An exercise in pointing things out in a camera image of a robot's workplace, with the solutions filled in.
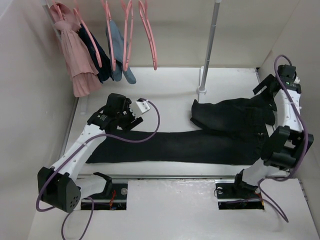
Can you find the black trousers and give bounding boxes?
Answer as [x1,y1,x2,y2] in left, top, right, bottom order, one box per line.
[87,95,276,165]

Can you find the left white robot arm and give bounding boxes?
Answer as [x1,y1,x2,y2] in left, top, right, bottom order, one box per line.
[36,93,150,213]

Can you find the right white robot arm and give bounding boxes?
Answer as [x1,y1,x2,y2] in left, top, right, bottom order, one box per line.
[231,64,314,197]

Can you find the empty pink hanger left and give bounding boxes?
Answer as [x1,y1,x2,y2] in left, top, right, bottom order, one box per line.
[120,0,134,72]

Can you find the empty pink hanger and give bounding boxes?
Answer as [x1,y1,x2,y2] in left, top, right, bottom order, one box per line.
[138,0,158,71]
[120,0,134,72]

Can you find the pink hanger with navy garment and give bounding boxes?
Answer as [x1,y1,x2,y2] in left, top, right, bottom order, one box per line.
[72,0,103,68]

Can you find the empty pink hanger right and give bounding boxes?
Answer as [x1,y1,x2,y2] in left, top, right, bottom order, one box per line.
[138,0,158,71]

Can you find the pink hanger with denim garment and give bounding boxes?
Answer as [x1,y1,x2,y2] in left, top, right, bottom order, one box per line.
[100,0,117,71]

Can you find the navy blue garment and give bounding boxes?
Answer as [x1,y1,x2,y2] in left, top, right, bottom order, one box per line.
[77,24,115,84]

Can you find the pink pleated garment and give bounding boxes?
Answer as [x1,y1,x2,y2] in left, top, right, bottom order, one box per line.
[60,5,102,98]

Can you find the light blue denim garment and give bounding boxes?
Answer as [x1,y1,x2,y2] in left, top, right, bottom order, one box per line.
[109,20,137,85]

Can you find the grey metal rack pole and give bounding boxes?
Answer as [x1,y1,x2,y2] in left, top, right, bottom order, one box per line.
[198,0,224,92]

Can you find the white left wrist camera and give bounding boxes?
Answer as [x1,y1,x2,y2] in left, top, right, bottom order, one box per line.
[129,98,151,118]

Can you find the metal rail at table front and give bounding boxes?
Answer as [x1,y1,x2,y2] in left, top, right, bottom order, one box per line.
[82,173,238,181]

